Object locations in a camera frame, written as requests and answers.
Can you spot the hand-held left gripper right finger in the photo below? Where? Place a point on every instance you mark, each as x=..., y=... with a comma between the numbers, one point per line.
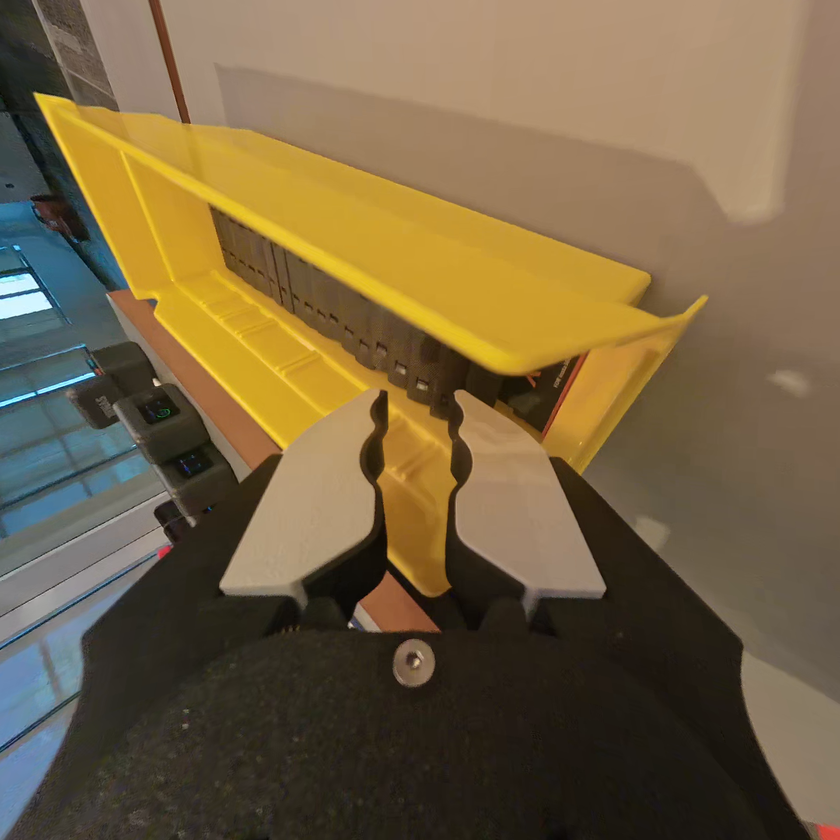
x=525, y=519

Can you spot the row of black camera batteries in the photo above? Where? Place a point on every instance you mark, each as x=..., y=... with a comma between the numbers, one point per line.
x=328, y=309

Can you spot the black battery charging case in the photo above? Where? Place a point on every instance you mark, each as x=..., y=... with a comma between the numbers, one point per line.
x=197, y=479
x=164, y=420

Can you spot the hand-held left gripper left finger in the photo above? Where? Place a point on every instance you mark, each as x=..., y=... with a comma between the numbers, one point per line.
x=309, y=512

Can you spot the dark desk device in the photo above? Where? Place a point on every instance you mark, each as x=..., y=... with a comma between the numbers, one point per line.
x=105, y=381

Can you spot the yellow plastic bin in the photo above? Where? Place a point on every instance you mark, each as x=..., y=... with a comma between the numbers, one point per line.
x=394, y=250

